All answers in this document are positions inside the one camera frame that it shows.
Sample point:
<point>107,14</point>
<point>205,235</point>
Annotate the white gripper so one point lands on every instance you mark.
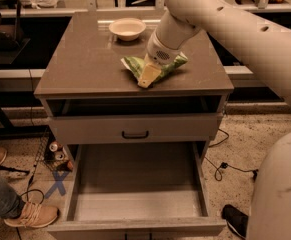
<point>160,52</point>

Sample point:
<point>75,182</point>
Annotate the green jalapeno chip bag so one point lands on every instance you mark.
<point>133,64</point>

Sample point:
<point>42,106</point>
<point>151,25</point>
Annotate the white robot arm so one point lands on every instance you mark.
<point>265,48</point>

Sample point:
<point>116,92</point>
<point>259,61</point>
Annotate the closed upper grey drawer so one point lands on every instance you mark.
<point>135,128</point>

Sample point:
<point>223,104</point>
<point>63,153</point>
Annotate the grey drawer cabinet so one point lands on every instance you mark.
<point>87,78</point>

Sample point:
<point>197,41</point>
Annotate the open grey drawer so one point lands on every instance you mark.
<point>138,191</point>

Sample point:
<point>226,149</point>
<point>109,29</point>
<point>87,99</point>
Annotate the dark bag on shelf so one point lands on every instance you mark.
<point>11,36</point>

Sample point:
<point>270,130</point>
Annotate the tan sneaker near drawer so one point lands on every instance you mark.
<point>34,215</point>

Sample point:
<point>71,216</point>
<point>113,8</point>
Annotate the white paper bowl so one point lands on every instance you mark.
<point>127,29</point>

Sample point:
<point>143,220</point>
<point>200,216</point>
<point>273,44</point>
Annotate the blue tape cross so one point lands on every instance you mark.
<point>58,184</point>

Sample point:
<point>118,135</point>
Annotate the black sneaker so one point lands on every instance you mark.
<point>236,220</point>

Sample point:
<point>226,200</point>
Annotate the wire basket with cans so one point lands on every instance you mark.
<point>52,154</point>

